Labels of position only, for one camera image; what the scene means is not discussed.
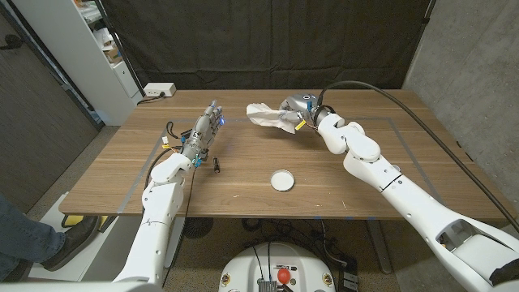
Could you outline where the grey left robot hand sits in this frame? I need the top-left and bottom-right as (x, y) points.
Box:
(178, 100), (225, 167)

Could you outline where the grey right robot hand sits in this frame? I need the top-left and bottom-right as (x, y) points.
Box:
(277, 93), (336, 129)

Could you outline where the white paper towel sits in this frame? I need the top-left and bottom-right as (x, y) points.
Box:
(246, 102), (299, 135)

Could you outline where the white round jar lid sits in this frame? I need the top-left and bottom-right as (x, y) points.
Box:
(270, 170), (296, 193)

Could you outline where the white power strip box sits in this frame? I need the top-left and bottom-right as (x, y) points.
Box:
(143, 82), (178, 98)

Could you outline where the black backdrop curtain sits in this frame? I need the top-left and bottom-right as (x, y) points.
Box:
(95, 0), (437, 91)

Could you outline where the black round floor fan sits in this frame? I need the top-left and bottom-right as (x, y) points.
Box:
(182, 217), (215, 239)

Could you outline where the grey table leg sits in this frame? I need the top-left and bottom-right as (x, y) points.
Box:
(164, 217), (187, 269)
(366, 219), (393, 275)

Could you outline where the black backdrop stand pole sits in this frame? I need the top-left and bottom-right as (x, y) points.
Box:
(93, 0), (146, 97)

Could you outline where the cardboard box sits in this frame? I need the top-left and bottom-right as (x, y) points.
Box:
(101, 45), (122, 64)

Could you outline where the white shelf cabinet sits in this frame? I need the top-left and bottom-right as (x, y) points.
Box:
(11, 0), (143, 127)

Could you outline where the white robot torso base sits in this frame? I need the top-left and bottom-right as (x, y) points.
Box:
(218, 242), (337, 292)

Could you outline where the yellow object under table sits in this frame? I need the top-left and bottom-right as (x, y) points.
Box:
(61, 214), (110, 229)

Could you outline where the white floor panel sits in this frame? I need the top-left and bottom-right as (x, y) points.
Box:
(28, 192), (122, 281)

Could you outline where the dark brown shoe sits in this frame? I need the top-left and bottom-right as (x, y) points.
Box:
(40, 215), (101, 272)

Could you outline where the black floor power strip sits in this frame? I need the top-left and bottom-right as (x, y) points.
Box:
(338, 259), (360, 292)

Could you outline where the person's leg in jeans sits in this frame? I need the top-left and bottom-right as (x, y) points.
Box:
(0, 190), (66, 281)

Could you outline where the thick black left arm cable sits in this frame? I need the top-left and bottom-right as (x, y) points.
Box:
(144, 120), (183, 212)

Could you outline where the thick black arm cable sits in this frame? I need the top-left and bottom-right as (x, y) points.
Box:
(144, 120), (183, 212)
(315, 79), (519, 234)

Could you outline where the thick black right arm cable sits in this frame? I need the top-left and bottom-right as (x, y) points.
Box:
(315, 79), (519, 234)

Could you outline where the black door handle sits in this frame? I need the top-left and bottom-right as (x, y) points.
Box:
(0, 33), (24, 51)

